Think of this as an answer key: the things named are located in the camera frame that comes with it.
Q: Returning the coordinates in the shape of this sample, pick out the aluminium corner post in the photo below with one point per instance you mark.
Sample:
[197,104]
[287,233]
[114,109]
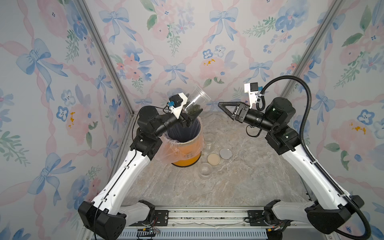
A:
[299,27]
[97,38]

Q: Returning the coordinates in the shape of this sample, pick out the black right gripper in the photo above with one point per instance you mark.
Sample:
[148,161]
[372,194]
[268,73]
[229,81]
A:
[241,115]

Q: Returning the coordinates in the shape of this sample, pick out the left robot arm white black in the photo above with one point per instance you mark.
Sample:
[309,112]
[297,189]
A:
[103,215]

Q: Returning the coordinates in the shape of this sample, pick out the beige jar lid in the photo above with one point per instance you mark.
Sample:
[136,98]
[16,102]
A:
[213,159]

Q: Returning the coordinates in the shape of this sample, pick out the orange trash bin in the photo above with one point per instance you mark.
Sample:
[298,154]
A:
[187,144]

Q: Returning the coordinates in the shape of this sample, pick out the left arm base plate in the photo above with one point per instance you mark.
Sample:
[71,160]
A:
[159,218]

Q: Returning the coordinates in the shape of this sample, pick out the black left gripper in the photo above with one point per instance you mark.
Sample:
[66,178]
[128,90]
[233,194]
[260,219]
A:
[190,120]

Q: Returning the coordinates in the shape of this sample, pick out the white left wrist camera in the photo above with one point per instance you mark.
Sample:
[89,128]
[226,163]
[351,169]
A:
[176,104]

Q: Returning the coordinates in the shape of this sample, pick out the right aluminium corner post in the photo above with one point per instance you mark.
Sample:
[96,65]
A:
[299,27]

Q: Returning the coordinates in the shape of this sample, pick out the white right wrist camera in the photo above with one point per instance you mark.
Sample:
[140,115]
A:
[254,92]

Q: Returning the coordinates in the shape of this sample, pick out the glass jar with tea leaves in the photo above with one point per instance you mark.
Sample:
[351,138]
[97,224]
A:
[210,141]

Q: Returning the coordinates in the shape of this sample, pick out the grey metal jar lid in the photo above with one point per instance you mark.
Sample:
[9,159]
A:
[225,154]

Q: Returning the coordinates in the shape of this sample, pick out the aluminium frame rail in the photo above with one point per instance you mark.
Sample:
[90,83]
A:
[218,223]

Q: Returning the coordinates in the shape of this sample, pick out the left aluminium corner post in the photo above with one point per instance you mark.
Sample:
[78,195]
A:
[97,38]

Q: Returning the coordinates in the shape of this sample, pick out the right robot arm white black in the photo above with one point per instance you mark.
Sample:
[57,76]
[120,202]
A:
[331,209]

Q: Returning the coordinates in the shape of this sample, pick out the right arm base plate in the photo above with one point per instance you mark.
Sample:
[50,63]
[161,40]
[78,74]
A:
[258,218]

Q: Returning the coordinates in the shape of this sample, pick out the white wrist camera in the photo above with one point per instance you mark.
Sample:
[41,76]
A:
[254,92]
[176,104]

